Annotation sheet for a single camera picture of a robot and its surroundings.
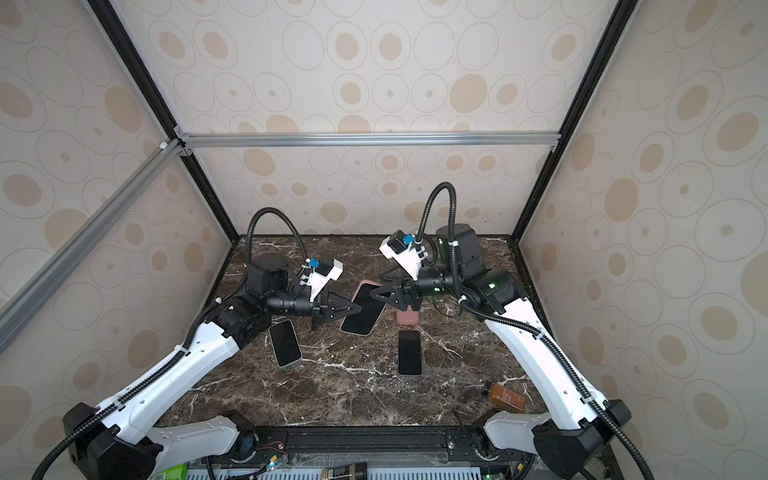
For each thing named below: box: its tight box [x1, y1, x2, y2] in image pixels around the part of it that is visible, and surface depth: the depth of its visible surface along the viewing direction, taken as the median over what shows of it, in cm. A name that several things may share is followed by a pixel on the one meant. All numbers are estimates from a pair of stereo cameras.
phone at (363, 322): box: [340, 280, 387, 337], surface depth 64 cm
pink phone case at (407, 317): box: [396, 305, 420, 326], surface depth 98 cm
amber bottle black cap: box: [489, 384, 526, 412], surface depth 79 cm
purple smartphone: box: [398, 330, 421, 375], surface depth 91 cm
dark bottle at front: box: [321, 462, 368, 480], surface depth 69 cm
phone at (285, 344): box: [268, 319, 303, 368], surface depth 90 cm
